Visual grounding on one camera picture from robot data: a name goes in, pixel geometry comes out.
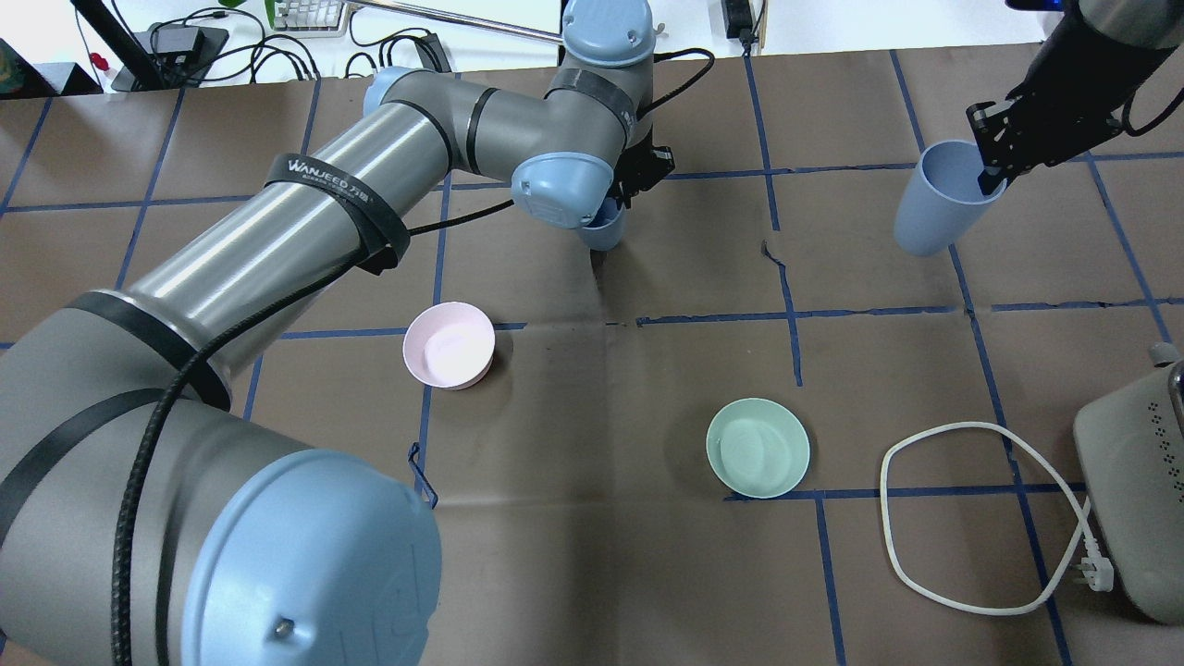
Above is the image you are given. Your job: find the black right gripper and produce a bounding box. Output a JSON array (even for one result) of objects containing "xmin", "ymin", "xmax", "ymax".
[{"xmin": 966, "ymin": 13, "xmax": 1178, "ymax": 196}]

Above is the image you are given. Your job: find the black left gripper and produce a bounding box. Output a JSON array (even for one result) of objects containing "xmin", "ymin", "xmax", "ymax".
[{"xmin": 610, "ymin": 129, "xmax": 675, "ymax": 209}]

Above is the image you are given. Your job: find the blue cup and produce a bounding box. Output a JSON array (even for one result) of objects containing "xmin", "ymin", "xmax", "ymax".
[
  {"xmin": 575, "ymin": 197, "xmax": 628, "ymax": 252},
  {"xmin": 894, "ymin": 140, "xmax": 1006, "ymax": 256}
]

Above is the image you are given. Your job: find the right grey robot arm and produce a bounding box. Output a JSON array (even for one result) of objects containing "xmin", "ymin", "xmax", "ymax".
[{"xmin": 966, "ymin": 1, "xmax": 1183, "ymax": 196}]

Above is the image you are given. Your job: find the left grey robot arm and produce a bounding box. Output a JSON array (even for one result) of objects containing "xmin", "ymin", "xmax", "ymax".
[{"xmin": 1, "ymin": 1, "xmax": 657, "ymax": 665}]

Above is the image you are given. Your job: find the pink bowl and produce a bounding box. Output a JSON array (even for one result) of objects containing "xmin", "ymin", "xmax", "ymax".
[{"xmin": 401, "ymin": 301, "xmax": 496, "ymax": 389}]

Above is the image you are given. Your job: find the metal rod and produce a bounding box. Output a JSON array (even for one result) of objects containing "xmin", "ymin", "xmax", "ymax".
[{"xmin": 352, "ymin": 1, "xmax": 562, "ymax": 45}]

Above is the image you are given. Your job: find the brown paper table cover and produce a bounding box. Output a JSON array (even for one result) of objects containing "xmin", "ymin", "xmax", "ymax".
[{"xmin": 0, "ymin": 41, "xmax": 1184, "ymax": 666}]

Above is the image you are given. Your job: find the green bowl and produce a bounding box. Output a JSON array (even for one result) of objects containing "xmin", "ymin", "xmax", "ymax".
[{"xmin": 704, "ymin": 398, "xmax": 811, "ymax": 500}]

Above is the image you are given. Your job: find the grey appliance box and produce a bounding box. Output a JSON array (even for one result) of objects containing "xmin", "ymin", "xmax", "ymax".
[{"xmin": 1073, "ymin": 342, "xmax": 1183, "ymax": 625}]

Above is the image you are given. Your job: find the black power adapter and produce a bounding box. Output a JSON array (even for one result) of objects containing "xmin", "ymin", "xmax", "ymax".
[{"xmin": 140, "ymin": 25, "xmax": 204, "ymax": 62}]

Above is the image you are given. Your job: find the black monitor stand base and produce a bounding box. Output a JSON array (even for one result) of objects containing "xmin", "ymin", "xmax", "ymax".
[{"xmin": 107, "ymin": 24, "xmax": 229, "ymax": 88}]

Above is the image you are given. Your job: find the white power cable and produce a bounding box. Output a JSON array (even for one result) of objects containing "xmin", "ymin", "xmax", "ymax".
[{"xmin": 880, "ymin": 422, "xmax": 1115, "ymax": 616}]

